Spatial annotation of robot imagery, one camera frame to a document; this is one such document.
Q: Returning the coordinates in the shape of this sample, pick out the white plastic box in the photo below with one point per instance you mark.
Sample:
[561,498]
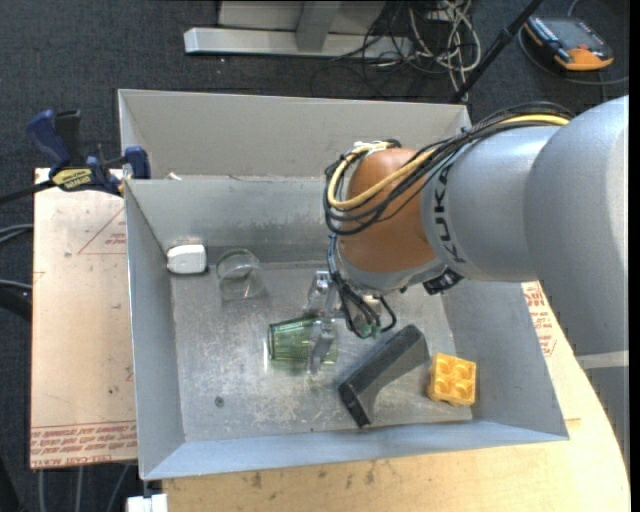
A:
[186,258]

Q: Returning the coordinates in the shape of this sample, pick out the grey metal bin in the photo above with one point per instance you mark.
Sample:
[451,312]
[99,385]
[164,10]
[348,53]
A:
[235,395]

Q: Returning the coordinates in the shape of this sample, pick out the brown cardboard board red print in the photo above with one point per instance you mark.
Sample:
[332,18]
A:
[80,320]

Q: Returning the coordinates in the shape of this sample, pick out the dark grey flat block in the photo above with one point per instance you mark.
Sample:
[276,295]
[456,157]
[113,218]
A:
[382,372]

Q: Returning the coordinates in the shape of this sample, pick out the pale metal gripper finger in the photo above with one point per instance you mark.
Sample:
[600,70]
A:
[321,290]
[321,345]

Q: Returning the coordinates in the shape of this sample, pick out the yellow toy brick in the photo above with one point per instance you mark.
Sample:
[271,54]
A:
[452,380]

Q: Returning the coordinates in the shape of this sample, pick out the clear green glass cup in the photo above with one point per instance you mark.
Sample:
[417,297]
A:
[290,342]

